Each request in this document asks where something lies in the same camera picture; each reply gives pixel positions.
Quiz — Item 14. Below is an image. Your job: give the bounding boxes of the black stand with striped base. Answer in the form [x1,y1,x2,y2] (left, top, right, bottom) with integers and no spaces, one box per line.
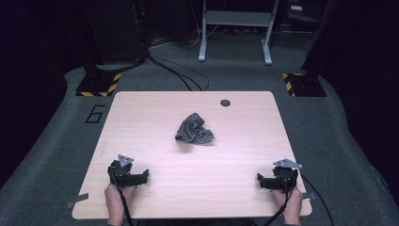
[281,0,342,98]
[75,0,122,98]

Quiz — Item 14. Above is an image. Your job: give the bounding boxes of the black floor cable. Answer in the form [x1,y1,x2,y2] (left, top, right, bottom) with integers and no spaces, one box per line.
[156,57,211,92]
[146,54,194,92]

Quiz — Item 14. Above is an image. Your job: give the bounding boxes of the white floor cable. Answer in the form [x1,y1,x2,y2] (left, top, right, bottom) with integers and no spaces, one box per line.
[149,26,220,50]

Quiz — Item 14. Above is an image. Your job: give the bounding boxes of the hand-held gripper cable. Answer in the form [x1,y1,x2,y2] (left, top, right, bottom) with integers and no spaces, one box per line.
[110,163,136,226]
[263,175,297,226]

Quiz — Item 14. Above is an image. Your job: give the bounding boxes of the white metal desk frame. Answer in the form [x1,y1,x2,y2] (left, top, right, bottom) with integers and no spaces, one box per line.
[198,0,280,66]

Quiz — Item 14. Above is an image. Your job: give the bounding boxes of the grey towel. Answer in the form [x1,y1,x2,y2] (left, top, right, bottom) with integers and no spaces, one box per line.
[174,112,216,145]

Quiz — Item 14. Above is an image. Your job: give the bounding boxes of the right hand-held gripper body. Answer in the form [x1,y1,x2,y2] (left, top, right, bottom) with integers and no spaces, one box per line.
[269,158,304,193]

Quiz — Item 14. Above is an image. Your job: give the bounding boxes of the left hand-held gripper cable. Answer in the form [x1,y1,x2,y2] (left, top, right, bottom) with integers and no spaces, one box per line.
[110,163,136,226]

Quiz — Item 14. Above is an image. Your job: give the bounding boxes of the person's left hand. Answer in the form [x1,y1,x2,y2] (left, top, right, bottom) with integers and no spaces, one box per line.
[104,183,136,226]

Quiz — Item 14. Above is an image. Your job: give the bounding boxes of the thin black cable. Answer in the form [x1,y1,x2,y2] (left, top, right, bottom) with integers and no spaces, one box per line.
[300,174,335,226]

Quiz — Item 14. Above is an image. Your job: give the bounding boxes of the black equipment cabinet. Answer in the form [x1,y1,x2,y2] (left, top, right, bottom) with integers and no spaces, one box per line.
[84,0,149,65]

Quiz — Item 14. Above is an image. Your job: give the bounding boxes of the person's right hand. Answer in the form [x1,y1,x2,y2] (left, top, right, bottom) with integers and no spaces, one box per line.
[273,186,304,226]

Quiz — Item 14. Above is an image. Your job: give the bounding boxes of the right hand-held gripper cable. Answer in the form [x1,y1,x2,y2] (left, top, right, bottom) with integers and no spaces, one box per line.
[263,175,297,226]

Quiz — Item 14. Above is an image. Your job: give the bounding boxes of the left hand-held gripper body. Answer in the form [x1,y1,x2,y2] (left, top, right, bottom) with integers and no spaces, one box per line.
[107,153,141,189]

